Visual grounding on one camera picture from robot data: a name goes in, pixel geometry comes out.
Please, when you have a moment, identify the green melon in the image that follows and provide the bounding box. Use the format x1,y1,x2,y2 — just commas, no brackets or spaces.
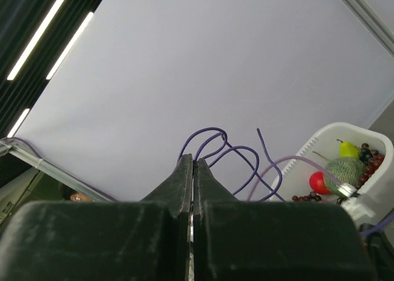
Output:
324,157,366,197

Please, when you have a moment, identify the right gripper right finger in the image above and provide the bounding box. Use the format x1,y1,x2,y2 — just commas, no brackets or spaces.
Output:
193,160,377,280

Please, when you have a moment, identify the red apple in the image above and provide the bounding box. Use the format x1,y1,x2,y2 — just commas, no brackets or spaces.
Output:
309,171,331,195

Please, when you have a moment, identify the white plastic basket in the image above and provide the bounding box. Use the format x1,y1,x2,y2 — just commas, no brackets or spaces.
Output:
271,123,393,226

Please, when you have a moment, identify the aluminium corner post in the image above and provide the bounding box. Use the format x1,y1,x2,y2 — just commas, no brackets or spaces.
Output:
342,0,393,57

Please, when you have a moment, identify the dark red grape bunch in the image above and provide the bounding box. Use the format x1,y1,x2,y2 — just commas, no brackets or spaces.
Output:
356,143,385,189

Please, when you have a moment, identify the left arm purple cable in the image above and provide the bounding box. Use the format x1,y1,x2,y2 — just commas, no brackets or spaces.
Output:
246,155,394,237

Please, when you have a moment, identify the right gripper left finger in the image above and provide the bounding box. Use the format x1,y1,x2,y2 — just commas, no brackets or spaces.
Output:
1,154,193,280

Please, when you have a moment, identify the small red grape bunch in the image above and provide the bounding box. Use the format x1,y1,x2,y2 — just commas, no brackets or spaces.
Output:
292,191,322,202

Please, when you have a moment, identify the green yellow pear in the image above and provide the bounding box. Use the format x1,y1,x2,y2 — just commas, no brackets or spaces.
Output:
337,139,360,159

